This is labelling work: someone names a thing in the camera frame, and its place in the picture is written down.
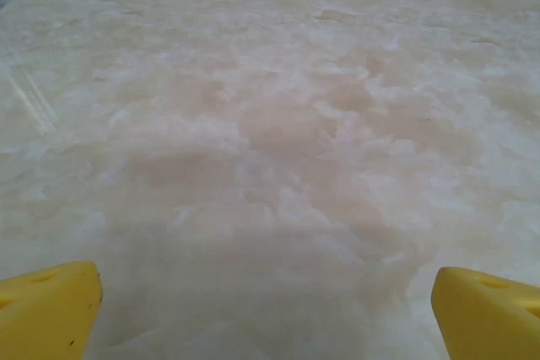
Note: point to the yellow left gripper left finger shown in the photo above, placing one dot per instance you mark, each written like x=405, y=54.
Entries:
x=46, y=313

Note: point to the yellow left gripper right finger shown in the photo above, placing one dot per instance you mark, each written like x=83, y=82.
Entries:
x=489, y=318

